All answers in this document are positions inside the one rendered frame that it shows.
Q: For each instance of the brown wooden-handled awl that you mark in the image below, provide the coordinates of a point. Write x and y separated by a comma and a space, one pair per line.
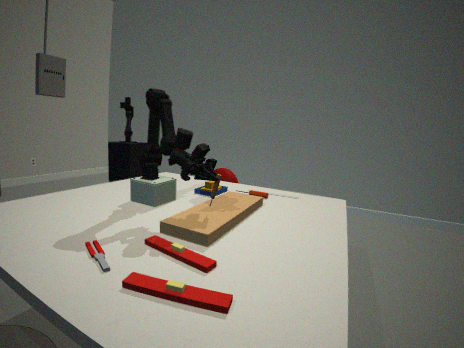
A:
215, 187

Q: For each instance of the blue shallow tray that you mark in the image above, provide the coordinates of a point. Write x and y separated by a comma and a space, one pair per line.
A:
208, 193

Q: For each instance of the red spirit level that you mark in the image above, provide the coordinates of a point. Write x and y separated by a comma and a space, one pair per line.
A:
181, 253
178, 292

